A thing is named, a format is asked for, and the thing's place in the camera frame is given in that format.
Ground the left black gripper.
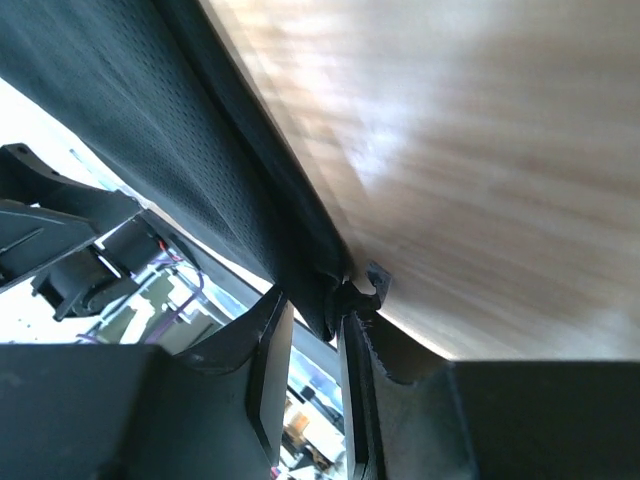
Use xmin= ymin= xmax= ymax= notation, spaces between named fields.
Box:
xmin=1 ymin=143 xmax=197 ymax=320

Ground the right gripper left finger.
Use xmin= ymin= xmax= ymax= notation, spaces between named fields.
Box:
xmin=1 ymin=288 xmax=293 ymax=479

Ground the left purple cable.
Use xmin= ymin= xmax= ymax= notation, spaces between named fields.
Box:
xmin=74 ymin=252 xmax=206 ymax=344

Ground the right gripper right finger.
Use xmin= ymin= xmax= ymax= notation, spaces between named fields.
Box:
xmin=336 ymin=263 xmax=639 ymax=479

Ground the black t-shirt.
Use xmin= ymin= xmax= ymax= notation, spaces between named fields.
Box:
xmin=1 ymin=1 xmax=351 ymax=341

